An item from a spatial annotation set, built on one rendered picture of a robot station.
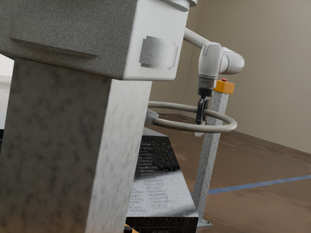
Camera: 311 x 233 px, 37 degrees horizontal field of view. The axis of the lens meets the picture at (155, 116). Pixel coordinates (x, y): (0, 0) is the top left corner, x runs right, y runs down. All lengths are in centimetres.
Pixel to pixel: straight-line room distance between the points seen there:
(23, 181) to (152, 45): 33
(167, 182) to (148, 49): 111
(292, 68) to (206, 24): 214
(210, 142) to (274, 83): 535
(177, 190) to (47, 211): 104
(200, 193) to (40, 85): 280
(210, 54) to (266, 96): 663
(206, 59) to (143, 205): 80
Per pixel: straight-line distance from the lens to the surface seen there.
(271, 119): 870
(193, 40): 239
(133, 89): 84
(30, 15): 77
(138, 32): 72
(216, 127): 186
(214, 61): 218
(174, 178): 184
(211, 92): 221
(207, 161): 347
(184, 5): 81
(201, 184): 352
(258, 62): 891
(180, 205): 180
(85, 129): 77
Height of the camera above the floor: 120
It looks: 8 degrees down
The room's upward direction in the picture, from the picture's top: 11 degrees clockwise
